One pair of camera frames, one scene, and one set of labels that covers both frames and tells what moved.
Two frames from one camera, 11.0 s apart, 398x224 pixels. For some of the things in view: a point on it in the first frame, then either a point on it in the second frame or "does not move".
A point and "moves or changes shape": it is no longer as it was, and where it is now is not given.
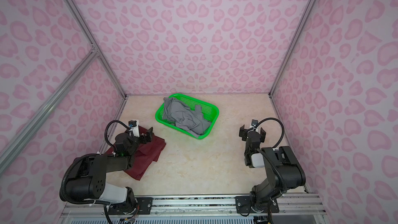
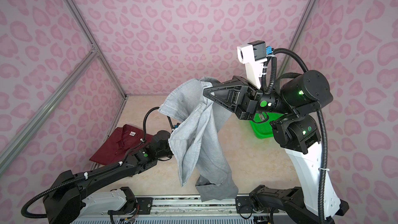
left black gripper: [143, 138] -> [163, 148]
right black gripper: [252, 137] -> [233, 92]
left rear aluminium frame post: [75, 9] does not move
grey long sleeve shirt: [180, 114] moves or changes shape
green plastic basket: [210, 111] -> [261, 126]
